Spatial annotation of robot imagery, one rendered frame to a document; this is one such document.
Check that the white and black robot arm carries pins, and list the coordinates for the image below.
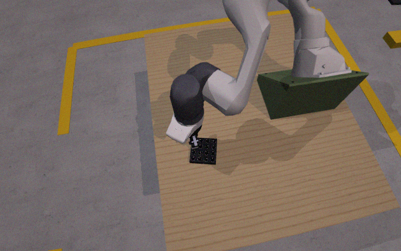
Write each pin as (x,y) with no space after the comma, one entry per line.
(312,58)

